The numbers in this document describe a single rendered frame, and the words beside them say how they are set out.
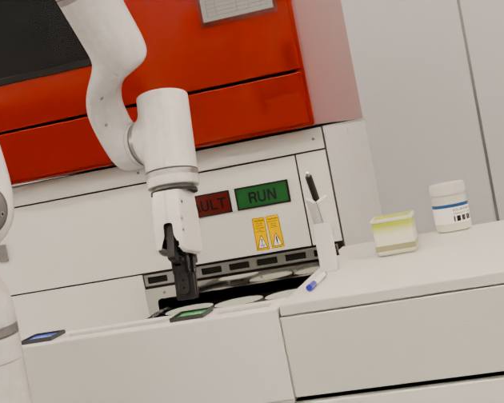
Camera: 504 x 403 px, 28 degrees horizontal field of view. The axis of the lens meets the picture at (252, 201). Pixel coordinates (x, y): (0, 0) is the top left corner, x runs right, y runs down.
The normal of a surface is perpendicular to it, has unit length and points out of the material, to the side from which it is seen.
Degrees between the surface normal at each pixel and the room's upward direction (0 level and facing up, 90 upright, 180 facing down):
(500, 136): 90
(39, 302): 90
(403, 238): 90
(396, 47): 90
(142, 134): 79
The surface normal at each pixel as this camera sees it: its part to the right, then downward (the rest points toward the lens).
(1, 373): 0.66, -0.04
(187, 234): 0.93, -0.11
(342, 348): -0.24, 0.10
